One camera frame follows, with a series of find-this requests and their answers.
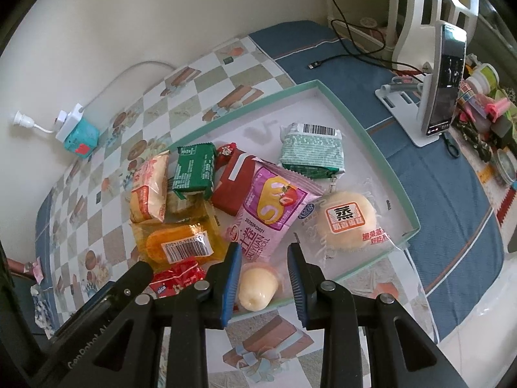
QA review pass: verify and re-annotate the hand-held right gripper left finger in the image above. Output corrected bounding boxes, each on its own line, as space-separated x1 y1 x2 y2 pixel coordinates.
60 242 243 388

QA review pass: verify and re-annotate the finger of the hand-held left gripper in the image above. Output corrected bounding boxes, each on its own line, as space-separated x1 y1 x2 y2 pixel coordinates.
115 261 155 297

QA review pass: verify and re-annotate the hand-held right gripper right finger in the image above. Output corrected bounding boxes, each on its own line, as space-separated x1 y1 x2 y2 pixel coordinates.
287 242 471 388

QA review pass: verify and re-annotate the small cream bun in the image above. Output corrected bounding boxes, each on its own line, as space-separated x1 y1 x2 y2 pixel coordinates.
237 263 281 312

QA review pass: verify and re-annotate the yellow clear cake packet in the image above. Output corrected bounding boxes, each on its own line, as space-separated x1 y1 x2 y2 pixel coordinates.
130 210 231 269

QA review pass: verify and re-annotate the pink cake roll packet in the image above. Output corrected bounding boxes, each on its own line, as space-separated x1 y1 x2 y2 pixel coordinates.
223 154 326 265

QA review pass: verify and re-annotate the round steamed cake packet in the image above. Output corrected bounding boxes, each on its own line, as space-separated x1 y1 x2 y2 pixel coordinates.
297 188 408 267

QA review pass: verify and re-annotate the rice cracker packet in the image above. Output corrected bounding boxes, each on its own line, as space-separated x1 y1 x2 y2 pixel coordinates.
165 190 211 221

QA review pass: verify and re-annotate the orange snack packet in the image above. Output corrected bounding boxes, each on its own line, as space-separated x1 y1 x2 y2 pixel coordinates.
128 150 170 224

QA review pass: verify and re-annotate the dark red snack packet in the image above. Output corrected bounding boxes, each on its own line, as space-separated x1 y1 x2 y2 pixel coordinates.
211 149 259 216

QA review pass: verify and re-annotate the dark green snack packet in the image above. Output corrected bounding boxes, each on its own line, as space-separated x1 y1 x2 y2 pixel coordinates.
172 142 216 199

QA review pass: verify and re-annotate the light green snack packet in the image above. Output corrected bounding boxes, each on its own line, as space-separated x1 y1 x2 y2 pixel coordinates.
280 121 347 179

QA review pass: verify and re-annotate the teal shallow cardboard tray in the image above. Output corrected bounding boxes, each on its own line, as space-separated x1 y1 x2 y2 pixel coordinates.
159 80 421 316

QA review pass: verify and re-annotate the teal cardboard box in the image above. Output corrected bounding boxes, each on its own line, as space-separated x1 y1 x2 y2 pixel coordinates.
62 115 100 159

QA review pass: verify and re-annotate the blue cloth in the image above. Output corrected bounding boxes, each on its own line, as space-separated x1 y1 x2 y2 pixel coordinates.
32 20 505 342

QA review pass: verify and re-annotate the white power strip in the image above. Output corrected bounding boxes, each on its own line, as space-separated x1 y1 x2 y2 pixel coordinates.
54 104 86 142

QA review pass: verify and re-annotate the white phone stand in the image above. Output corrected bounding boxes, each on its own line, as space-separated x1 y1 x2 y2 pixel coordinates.
374 61 449 148

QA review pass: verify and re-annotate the pile of craft supplies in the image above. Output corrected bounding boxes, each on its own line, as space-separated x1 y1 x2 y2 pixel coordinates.
454 54 517 195

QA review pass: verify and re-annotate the green tape roll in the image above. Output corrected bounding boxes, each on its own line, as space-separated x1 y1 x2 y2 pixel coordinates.
470 64 501 95

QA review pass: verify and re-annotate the white cutout rack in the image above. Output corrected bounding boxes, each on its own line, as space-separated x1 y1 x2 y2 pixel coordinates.
392 0 479 63

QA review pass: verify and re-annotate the black loop strap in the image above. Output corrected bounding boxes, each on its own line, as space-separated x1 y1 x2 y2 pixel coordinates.
442 131 461 158

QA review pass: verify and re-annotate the white power cable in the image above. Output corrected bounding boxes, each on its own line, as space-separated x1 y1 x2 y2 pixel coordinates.
83 60 175 110

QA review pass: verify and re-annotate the black cable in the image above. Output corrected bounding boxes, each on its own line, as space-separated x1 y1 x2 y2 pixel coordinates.
307 0 429 79

